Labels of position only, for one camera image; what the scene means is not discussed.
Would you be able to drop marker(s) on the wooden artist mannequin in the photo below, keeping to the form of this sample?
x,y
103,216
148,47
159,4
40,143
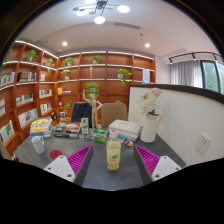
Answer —
x,y
94,110

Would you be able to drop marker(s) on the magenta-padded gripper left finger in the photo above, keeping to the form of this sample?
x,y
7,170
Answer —
x,y
58,166

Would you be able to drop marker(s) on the white patterned mug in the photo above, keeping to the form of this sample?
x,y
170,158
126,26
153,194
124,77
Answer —
x,y
38,145

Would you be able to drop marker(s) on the brown chair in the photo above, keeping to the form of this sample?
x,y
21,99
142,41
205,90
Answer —
x,y
114,115

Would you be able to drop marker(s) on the dark chair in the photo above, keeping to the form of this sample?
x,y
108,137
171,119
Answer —
x,y
80,112

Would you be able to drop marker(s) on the small green box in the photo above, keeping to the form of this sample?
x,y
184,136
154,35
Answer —
x,y
100,135

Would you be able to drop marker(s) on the white wall socket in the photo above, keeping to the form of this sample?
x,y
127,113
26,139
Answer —
x,y
203,143

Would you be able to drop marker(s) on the black ceiling track light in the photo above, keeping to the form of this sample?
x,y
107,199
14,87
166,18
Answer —
x,y
193,53

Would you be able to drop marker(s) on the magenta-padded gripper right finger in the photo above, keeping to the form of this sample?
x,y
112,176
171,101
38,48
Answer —
x,y
165,166

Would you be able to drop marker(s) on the colourful book stack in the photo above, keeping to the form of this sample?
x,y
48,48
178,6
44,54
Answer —
x,y
40,127

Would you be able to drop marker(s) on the white curtain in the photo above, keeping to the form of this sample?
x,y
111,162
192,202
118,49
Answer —
x,y
185,73

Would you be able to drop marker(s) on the white book stack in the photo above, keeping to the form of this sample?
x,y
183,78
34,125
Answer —
x,y
126,128

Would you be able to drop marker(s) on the branched ceiling lamp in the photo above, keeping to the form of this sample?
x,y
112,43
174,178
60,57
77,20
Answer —
x,y
99,19

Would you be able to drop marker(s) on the ceiling air vent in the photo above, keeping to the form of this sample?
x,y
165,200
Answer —
x,y
126,25

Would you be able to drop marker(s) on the flat round red coaster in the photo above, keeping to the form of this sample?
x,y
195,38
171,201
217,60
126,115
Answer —
x,y
55,154

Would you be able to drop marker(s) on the recessed ceiling spotlight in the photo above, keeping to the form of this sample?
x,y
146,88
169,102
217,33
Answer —
x,y
147,45
64,43

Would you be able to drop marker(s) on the dark book stack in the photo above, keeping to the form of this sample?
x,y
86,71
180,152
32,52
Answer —
x,y
66,130

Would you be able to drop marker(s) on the window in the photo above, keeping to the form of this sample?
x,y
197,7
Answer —
x,y
211,76

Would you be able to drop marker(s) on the white jug vase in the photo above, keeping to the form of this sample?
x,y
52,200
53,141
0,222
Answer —
x,y
149,128

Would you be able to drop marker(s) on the yellow drink bottle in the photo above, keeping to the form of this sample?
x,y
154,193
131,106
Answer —
x,y
113,156

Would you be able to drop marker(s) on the tall white green carton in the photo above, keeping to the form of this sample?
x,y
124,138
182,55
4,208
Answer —
x,y
85,126

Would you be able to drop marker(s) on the orange wooden shelf unit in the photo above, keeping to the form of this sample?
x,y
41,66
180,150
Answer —
x,y
100,73

